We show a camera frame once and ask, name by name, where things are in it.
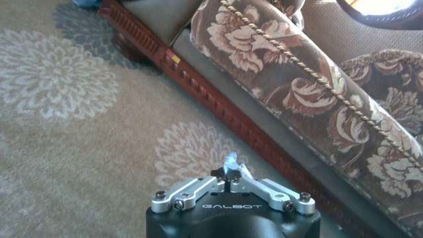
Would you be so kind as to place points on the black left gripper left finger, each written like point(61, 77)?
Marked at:
point(188, 193)

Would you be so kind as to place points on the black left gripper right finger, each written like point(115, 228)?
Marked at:
point(273, 196)

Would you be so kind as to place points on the thin pale garbage bag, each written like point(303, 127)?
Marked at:
point(231, 163)

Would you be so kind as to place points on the beige floral carpet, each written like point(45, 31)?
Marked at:
point(83, 129)

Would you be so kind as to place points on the floral patterned sofa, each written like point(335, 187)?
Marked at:
point(297, 94)

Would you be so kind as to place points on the floral sofa cushion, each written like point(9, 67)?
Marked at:
point(392, 84)

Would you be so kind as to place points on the blue crumpled item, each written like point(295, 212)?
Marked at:
point(87, 3)

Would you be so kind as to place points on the dark round wooden frame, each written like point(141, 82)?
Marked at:
point(386, 12)

